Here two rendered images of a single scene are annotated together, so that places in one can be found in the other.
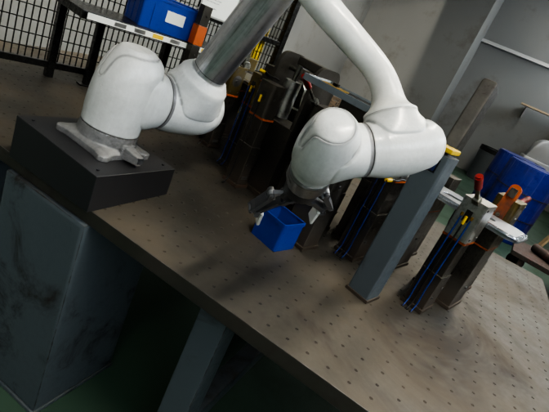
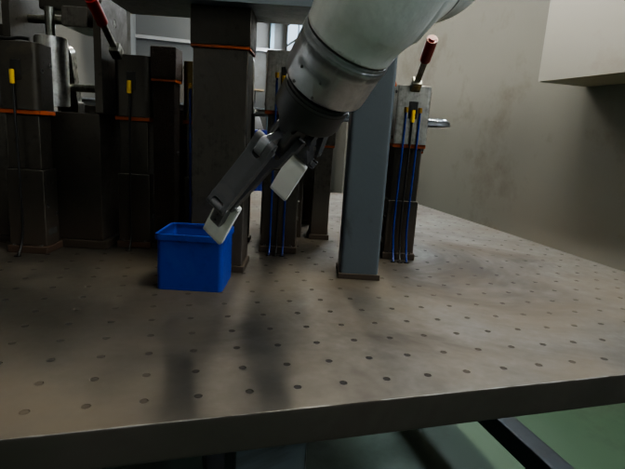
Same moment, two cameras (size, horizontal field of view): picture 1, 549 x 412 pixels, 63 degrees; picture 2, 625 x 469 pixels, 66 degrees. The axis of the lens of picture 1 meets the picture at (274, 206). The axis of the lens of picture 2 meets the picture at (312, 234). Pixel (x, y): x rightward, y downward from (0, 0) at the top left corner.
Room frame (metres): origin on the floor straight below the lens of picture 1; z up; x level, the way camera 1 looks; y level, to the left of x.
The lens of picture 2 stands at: (0.48, 0.26, 0.96)
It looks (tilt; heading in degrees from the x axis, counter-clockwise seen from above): 12 degrees down; 324
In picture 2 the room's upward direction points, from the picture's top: 4 degrees clockwise
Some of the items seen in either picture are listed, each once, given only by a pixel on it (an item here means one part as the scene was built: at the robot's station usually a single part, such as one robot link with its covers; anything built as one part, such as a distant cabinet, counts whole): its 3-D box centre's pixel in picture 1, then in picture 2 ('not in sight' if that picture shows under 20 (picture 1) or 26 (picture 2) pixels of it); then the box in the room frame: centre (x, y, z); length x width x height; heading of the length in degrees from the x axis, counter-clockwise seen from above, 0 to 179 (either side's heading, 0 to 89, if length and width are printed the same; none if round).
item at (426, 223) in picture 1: (414, 228); (321, 178); (1.45, -0.46, 0.84); 0.12 x 0.05 x 0.29; 145
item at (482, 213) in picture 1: (444, 256); (403, 175); (1.21, -0.50, 0.88); 0.12 x 0.07 x 0.36; 145
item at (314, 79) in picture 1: (364, 104); (225, 6); (1.29, -0.11, 1.16); 0.37 x 0.14 x 0.02; 55
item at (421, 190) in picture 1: (399, 227); (366, 156); (1.14, -0.32, 0.92); 0.08 x 0.08 x 0.44; 55
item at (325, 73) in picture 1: (283, 127); (73, 123); (1.59, 0.08, 0.95); 0.18 x 0.13 x 0.49; 55
